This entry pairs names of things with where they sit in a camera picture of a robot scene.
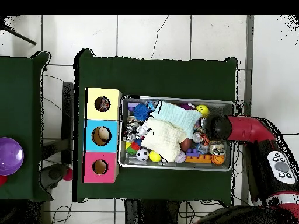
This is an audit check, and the mint waffle cloth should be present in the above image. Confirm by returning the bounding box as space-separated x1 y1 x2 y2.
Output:
150 100 203 139

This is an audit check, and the multicolour rope toy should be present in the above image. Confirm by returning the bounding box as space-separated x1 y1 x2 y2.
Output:
95 96 111 112

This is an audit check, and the shallow clear mesh bin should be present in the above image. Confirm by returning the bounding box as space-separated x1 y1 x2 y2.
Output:
117 95 235 172

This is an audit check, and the wooden box with three holes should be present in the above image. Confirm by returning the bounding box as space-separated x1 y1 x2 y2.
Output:
82 87 123 184

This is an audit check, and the blue spiky ball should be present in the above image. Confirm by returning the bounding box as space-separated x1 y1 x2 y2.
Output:
133 103 151 122

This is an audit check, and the cream waffle cloth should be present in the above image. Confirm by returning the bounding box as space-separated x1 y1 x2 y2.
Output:
141 116 187 163

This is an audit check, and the small soccer ball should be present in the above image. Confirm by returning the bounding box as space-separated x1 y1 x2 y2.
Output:
135 148 150 162

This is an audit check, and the small brown football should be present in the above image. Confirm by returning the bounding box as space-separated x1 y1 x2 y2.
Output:
180 138 193 152

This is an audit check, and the yellow smiley ball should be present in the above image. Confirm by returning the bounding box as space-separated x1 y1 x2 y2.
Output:
195 104 210 117

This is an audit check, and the orange building block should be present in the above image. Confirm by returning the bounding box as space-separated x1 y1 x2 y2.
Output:
185 153 212 164

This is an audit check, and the small orange basketball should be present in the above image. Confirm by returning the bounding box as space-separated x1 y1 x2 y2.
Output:
211 153 225 166

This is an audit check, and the dark green side tablecloth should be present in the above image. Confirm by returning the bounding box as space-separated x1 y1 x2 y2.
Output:
0 51 53 202

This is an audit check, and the purple plastic bowl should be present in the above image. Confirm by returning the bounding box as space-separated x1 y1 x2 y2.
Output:
0 136 25 176

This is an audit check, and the thin black rod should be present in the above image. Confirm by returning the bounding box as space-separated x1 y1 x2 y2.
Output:
0 23 37 46

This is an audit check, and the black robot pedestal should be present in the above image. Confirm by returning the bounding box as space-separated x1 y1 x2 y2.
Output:
124 199 180 224

